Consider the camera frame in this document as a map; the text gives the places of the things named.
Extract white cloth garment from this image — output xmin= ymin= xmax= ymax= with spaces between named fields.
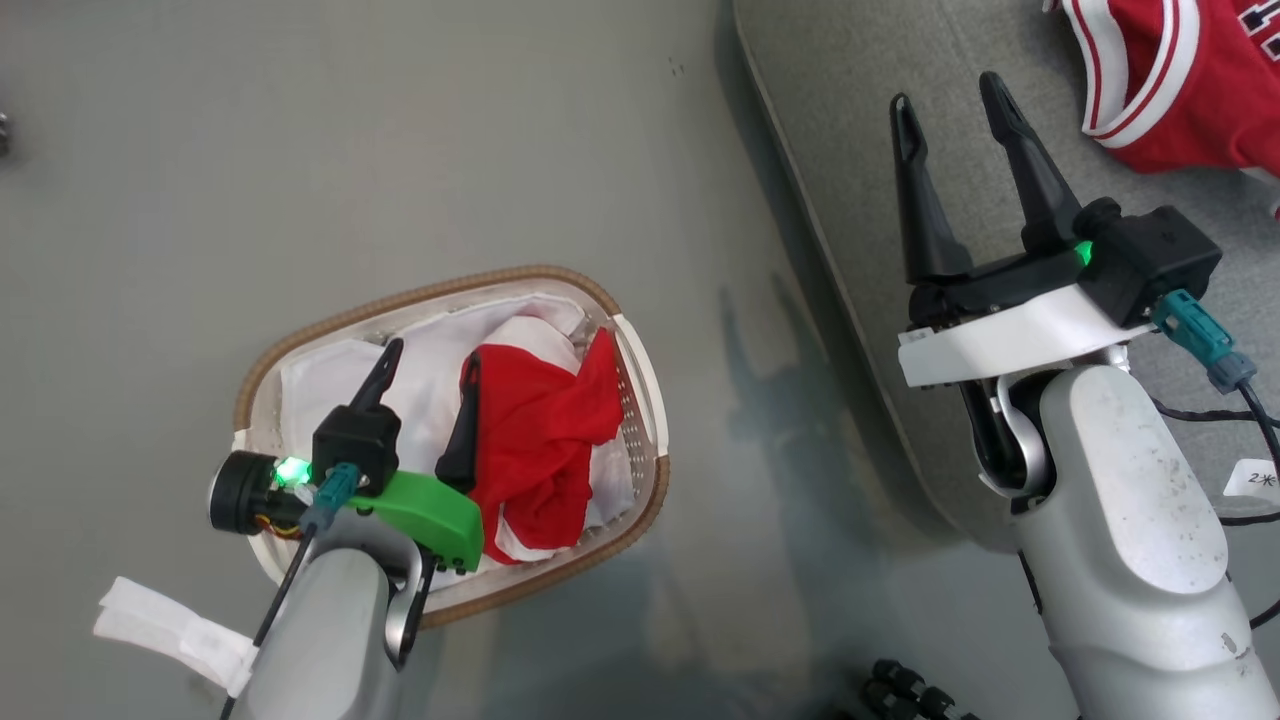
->
xmin=280 ymin=293 xmax=641 ymax=566

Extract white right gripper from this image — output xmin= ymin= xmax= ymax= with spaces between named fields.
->
xmin=890 ymin=71 xmax=1151 ymax=389

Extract grey fabric sofa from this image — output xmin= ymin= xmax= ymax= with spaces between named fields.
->
xmin=733 ymin=0 xmax=1280 ymax=551

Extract black corrugated hose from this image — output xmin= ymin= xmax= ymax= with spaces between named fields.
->
xmin=862 ymin=658 xmax=979 ymax=720

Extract black cable teal connector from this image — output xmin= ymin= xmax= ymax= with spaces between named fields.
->
xmin=218 ymin=462 xmax=361 ymax=720
xmin=1150 ymin=290 xmax=1280 ymax=631

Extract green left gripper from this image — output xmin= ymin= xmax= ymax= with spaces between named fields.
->
xmin=208 ymin=338 xmax=485 ymax=574

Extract red Bulls jersey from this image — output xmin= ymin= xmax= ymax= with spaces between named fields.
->
xmin=1045 ymin=0 xmax=1280 ymax=216

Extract red shorts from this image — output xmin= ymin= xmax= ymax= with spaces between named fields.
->
xmin=462 ymin=328 xmax=626 ymax=566

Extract white wicker-rimmed laundry basket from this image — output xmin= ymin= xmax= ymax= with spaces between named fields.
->
xmin=232 ymin=264 xmax=671 ymax=631

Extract white paper label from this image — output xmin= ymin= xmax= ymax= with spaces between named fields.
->
xmin=1222 ymin=458 xmax=1280 ymax=498

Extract white strap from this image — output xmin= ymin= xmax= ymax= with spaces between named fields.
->
xmin=93 ymin=577 xmax=259 ymax=698

